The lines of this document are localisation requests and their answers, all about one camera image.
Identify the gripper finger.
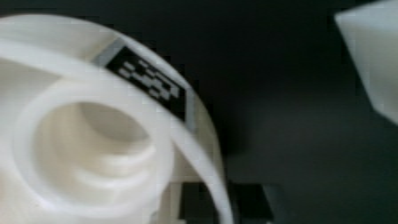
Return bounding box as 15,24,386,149
180,182,285,224

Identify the white stool leg with tag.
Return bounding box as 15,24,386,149
335,0,398,125

